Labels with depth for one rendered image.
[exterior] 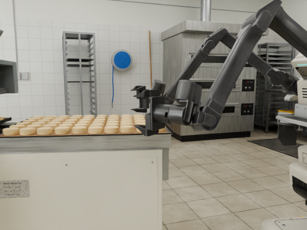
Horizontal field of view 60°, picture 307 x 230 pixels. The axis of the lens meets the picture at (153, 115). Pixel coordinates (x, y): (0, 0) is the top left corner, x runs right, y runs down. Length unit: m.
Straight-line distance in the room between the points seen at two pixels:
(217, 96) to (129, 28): 4.66
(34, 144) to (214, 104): 0.63
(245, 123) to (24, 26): 4.30
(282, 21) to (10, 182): 1.07
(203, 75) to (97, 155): 3.88
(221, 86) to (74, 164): 0.57
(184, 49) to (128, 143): 3.70
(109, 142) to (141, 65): 4.44
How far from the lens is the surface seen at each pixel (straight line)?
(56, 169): 1.01
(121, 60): 5.13
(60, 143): 1.00
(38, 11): 5.32
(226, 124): 5.02
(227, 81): 0.83
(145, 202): 1.04
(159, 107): 0.79
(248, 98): 5.23
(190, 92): 0.76
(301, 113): 1.44
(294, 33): 1.04
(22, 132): 1.00
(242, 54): 0.88
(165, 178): 1.07
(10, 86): 1.53
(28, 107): 5.25
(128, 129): 0.94
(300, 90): 1.47
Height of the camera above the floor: 1.09
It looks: 8 degrees down
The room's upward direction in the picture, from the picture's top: straight up
